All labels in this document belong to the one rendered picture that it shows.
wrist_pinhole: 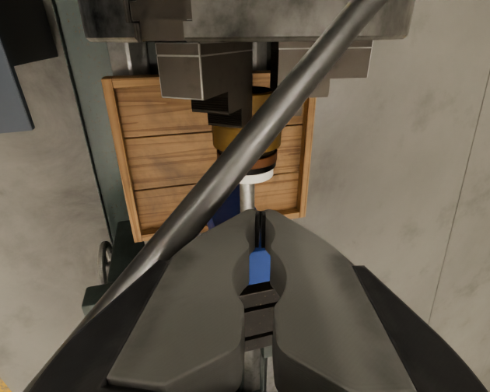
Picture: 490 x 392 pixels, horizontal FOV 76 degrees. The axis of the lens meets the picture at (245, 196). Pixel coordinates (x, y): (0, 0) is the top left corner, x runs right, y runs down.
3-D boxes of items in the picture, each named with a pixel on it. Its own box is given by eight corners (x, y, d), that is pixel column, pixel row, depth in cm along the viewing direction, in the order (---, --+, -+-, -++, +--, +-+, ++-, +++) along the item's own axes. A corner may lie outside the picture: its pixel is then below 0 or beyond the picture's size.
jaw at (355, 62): (281, 4, 31) (395, 4, 32) (271, 8, 35) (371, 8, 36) (277, 117, 36) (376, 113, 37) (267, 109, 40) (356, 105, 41)
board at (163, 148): (103, 75, 51) (100, 78, 47) (309, 68, 59) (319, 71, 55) (134, 232, 64) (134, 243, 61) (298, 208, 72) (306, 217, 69)
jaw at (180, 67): (210, 5, 31) (127, -9, 21) (258, 2, 29) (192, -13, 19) (215, 118, 36) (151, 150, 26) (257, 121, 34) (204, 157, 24)
